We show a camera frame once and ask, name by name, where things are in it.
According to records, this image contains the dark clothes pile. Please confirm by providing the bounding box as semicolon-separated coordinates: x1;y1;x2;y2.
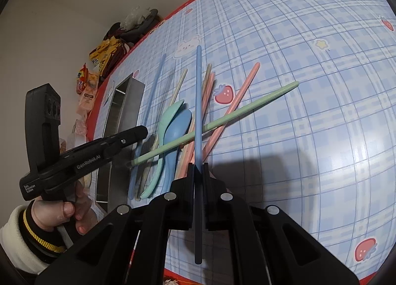
103;7;162;45

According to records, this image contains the left hand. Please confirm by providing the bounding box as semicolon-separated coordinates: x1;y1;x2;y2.
31;181;98;235

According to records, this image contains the snack bag pile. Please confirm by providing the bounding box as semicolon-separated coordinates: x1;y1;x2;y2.
73;36;130;136

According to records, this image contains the green chopstick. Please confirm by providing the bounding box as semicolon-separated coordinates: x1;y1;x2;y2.
127;81;299;168

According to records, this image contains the steel utensil tray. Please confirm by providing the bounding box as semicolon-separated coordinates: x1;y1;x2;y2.
95;76;145;214

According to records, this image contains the green spoon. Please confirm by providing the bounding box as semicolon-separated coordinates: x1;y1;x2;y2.
140;99;184;199

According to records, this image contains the blue plaid tablecloth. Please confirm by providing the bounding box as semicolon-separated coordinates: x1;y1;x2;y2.
86;0;396;285

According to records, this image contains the blue spoon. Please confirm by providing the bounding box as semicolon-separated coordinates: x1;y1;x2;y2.
160;106;192;194

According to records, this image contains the pink chopstick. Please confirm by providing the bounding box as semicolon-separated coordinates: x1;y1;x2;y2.
176;72;216;181
202;62;260;161

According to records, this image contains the blue chopstick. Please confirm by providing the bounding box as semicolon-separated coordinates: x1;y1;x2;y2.
194;45;203;265
127;53;167;199

